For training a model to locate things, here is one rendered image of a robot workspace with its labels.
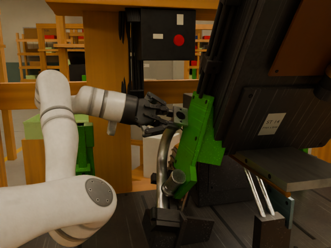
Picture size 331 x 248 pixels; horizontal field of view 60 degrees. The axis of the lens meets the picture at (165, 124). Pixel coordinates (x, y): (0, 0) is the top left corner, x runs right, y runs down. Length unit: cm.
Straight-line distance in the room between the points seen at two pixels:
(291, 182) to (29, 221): 44
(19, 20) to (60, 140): 1113
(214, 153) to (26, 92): 68
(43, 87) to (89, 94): 10
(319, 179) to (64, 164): 49
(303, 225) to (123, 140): 61
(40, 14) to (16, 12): 81
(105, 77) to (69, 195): 59
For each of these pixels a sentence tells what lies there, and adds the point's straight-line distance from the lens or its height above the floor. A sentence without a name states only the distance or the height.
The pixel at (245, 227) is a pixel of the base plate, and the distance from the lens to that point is 87.
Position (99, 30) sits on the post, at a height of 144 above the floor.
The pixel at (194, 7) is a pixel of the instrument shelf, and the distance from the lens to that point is 92.
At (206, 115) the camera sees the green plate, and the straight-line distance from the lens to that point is 66.
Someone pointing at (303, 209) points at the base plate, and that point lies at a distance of 102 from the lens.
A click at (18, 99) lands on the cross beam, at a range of 110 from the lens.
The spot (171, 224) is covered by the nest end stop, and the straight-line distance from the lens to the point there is 73.
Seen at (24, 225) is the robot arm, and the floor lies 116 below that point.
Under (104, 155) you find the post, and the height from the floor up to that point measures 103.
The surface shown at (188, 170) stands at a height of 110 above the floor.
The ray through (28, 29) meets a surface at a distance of 1151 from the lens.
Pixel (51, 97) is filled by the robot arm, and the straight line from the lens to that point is 66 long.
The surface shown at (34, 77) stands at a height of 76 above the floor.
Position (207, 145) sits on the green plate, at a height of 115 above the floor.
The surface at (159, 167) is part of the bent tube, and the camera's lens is 80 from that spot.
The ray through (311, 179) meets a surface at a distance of 62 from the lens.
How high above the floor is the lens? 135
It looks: 13 degrees down
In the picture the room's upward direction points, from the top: straight up
